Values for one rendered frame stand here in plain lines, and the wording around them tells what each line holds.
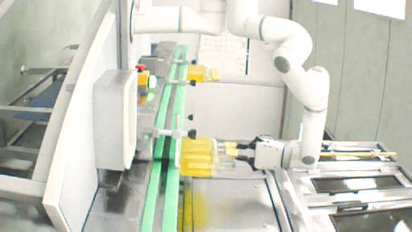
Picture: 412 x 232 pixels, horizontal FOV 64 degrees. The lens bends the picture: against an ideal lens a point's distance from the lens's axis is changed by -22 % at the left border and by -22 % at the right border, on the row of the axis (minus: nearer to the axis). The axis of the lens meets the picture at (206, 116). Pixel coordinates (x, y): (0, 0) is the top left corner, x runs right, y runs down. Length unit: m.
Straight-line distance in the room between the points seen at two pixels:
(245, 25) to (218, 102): 6.20
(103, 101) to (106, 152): 0.13
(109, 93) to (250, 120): 6.66
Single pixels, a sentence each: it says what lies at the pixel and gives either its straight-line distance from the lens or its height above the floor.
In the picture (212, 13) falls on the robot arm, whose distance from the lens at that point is 1.29.
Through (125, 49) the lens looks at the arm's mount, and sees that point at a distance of 1.26.
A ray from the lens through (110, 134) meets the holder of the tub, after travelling 1.00.
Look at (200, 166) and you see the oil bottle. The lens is 1.33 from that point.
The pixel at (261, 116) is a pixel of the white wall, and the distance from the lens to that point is 7.56.
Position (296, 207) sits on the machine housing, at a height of 1.37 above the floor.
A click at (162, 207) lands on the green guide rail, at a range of 1.03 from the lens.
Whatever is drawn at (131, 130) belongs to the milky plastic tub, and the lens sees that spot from 1.16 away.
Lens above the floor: 0.98
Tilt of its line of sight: 3 degrees up
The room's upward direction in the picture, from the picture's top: 93 degrees clockwise
